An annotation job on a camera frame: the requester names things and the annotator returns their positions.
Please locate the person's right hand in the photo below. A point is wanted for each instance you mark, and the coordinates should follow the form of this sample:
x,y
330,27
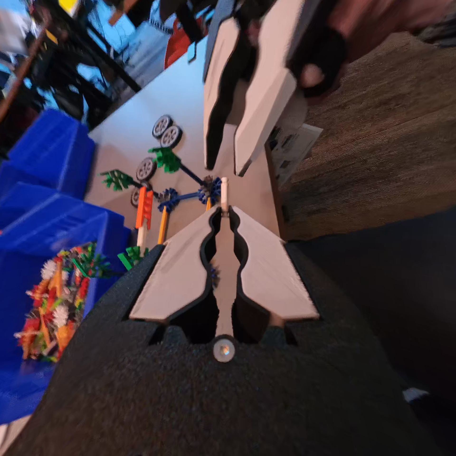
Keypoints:
x,y
399,21

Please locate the pile of colourful toy pieces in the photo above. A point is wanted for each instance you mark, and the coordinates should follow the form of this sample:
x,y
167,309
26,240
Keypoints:
x,y
60,306

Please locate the orange bag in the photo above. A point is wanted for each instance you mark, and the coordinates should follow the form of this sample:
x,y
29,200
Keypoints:
x,y
182,43

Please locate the blue yellow toy rod frame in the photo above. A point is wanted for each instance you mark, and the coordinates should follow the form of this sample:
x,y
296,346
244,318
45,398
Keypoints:
x,y
169,199

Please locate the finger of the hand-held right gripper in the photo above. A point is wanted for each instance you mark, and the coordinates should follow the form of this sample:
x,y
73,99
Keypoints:
x,y
274,78
224,85

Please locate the blue bin with white label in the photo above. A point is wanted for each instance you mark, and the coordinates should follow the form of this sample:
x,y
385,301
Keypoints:
x,y
43,221

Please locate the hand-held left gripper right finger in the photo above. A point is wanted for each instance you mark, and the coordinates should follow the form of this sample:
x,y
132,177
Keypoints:
x,y
274,274

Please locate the grey toy rod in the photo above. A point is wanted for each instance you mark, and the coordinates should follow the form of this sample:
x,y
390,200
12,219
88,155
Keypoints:
x,y
224,192

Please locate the orange toy connector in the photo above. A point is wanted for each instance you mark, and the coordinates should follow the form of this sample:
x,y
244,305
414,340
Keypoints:
x,y
144,206

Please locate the blue plastic bin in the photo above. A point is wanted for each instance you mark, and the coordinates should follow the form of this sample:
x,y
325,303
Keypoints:
x,y
50,149

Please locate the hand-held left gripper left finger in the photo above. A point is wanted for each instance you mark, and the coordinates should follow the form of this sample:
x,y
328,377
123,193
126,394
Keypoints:
x,y
178,274

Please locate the green toy connector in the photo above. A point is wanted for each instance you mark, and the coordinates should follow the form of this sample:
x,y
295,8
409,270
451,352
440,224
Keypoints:
x,y
117,178
165,158
132,256

